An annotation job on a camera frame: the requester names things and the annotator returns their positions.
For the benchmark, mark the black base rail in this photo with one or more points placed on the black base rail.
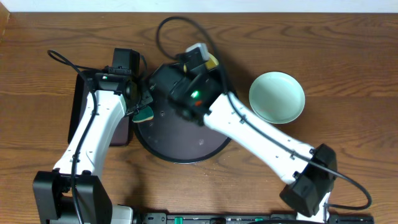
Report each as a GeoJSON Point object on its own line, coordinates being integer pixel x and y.
{"type": "Point", "coordinates": [163, 218]}

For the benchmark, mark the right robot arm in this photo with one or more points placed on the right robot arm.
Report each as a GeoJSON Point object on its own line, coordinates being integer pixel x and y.
{"type": "Point", "coordinates": [305, 170]}

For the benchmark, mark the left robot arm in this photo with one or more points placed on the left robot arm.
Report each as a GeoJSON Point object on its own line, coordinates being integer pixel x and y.
{"type": "Point", "coordinates": [72, 191]}

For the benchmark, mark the mint plate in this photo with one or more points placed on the mint plate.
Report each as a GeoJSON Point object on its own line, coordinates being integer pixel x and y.
{"type": "Point", "coordinates": [277, 97]}

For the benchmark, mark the dark rectangular tray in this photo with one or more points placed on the dark rectangular tray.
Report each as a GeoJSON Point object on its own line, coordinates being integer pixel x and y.
{"type": "Point", "coordinates": [122, 135]}

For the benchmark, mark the yellow plate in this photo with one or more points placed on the yellow plate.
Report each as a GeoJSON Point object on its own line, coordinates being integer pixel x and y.
{"type": "Point", "coordinates": [208, 65]}

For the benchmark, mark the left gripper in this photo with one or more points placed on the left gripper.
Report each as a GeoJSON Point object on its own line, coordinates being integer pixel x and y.
{"type": "Point", "coordinates": [143, 88]}

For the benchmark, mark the green yellow sponge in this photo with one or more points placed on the green yellow sponge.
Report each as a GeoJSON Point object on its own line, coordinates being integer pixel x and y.
{"type": "Point", "coordinates": [144, 114]}

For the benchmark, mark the round black tray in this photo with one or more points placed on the round black tray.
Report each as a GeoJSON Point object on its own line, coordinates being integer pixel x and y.
{"type": "Point", "coordinates": [177, 132]}

